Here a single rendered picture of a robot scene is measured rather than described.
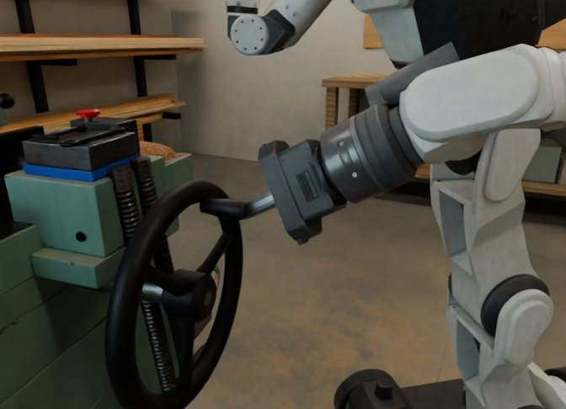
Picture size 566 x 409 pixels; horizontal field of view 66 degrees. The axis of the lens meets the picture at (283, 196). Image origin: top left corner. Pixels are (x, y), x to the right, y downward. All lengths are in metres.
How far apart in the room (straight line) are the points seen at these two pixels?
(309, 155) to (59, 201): 0.29
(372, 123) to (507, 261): 0.54
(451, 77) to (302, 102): 3.53
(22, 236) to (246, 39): 0.55
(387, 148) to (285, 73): 3.56
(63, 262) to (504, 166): 0.65
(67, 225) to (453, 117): 0.43
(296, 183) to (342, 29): 3.32
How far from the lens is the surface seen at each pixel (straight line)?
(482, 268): 0.90
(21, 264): 0.60
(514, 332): 0.95
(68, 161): 0.55
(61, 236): 0.59
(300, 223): 0.48
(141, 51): 3.54
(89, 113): 0.63
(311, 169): 0.47
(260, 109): 4.12
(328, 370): 1.68
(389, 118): 0.45
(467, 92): 0.41
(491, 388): 1.10
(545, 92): 0.42
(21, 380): 0.66
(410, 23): 0.69
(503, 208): 0.82
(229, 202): 0.51
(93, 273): 0.55
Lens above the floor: 1.11
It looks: 20 degrees down
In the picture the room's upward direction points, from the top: straight up
